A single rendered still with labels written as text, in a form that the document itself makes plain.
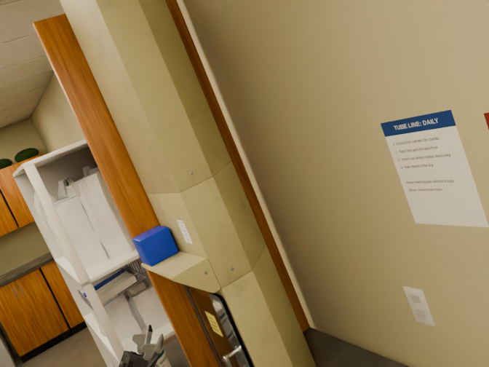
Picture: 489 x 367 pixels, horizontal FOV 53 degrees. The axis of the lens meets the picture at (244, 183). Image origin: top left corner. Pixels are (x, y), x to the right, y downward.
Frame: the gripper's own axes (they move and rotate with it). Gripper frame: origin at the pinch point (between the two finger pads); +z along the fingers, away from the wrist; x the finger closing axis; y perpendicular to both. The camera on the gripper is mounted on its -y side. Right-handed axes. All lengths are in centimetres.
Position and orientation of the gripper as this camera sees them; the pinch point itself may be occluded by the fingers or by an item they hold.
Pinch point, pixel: (157, 330)
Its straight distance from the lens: 164.0
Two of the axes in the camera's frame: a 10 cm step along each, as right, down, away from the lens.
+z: 3.0, -9.3, 1.9
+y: -8.4, -3.6, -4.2
